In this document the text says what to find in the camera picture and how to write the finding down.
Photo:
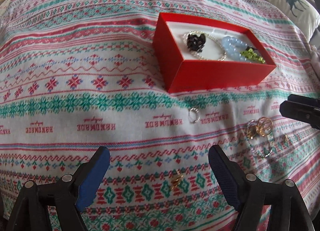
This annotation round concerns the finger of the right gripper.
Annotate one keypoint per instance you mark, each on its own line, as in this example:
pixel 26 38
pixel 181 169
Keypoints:
pixel 301 108

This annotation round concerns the deer print pillow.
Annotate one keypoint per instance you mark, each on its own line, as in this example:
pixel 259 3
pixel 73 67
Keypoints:
pixel 302 13

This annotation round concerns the red jewelry box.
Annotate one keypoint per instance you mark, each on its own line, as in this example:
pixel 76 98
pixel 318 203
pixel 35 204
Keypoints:
pixel 232 55

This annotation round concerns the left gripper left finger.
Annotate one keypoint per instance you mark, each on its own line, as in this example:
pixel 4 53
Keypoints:
pixel 76 192

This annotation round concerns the small gold stud earring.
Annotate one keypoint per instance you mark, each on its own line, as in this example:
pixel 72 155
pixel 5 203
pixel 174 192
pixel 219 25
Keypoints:
pixel 286 139

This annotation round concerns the black hair claw clip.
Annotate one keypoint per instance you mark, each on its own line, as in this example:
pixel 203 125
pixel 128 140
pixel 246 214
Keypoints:
pixel 195 42

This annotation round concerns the patterned handmade bedspread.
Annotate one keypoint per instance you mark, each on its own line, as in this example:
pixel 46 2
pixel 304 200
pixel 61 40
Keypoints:
pixel 79 74

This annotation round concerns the gold hoop earrings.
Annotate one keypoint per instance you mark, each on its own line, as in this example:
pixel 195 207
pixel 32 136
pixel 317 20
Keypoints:
pixel 262 127

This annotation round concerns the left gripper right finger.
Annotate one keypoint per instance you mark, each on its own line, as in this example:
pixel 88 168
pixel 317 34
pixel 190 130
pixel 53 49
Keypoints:
pixel 244 192

